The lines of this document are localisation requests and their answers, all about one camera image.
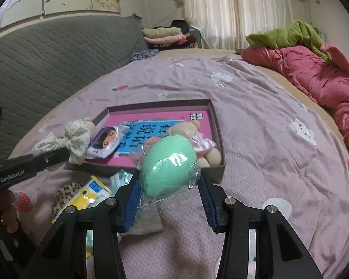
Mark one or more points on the dark floral cloth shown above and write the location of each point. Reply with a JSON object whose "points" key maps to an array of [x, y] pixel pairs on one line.
{"points": [[143, 54]]}

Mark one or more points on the grey quilted headboard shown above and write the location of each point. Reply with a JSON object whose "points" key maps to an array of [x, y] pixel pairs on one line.
{"points": [[42, 65]]}

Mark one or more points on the yellow frog wet wipes pack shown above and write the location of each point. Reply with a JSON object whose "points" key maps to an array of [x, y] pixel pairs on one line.
{"points": [[90, 195]]}

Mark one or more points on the cream bear purple dress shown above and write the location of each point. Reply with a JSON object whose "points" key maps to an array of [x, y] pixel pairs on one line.
{"points": [[91, 126]]}

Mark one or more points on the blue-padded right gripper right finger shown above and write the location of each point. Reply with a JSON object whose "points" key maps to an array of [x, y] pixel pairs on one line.
{"points": [[211, 203]]}

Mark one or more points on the stack of folded clothes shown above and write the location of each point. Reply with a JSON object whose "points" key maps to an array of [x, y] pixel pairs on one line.
{"points": [[178, 35]]}

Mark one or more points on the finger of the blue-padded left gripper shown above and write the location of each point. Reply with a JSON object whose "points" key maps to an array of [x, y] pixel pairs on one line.
{"points": [[16, 170]]}

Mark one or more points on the shallow grey cardboard box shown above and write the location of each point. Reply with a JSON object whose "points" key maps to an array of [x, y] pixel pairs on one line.
{"points": [[103, 170]]}

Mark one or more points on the green blanket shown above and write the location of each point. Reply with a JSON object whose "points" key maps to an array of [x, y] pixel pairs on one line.
{"points": [[299, 33]]}

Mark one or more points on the pink and blue book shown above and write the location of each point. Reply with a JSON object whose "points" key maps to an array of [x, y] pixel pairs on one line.
{"points": [[144, 125]]}

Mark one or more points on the lilac patterned bed sheet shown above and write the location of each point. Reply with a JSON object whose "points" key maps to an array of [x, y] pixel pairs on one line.
{"points": [[274, 147]]}

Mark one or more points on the white curtains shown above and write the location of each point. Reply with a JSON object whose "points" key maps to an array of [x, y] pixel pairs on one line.
{"points": [[224, 24]]}

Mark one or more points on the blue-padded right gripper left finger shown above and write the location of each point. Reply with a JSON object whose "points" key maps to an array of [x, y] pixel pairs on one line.
{"points": [[132, 199]]}

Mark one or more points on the green tissue pack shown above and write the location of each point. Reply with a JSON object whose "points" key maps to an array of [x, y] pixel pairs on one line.
{"points": [[147, 219]]}

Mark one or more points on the beige bear pink dress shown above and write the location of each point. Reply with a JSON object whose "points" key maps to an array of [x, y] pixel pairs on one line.
{"points": [[206, 149]]}

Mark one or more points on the peach squishy toy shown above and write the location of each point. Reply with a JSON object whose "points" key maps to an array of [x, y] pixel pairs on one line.
{"points": [[153, 140]]}

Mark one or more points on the leopard print scrunchie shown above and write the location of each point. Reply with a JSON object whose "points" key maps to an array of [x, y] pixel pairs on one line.
{"points": [[63, 195]]}

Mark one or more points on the white floral scrunchie cloth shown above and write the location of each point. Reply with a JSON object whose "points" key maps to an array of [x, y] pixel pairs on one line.
{"points": [[76, 140]]}

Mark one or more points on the green squishy egg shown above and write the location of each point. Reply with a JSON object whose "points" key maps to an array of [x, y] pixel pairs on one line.
{"points": [[167, 170]]}

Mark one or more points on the pink quilted duvet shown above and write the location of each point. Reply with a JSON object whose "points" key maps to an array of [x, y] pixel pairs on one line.
{"points": [[326, 82]]}

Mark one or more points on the purple frog wet wipes pack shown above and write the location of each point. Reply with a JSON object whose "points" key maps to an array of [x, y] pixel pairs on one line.
{"points": [[106, 142]]}

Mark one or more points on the person's left hand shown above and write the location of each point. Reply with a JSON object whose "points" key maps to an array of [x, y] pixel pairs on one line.
{"points": [[8, 214]]}

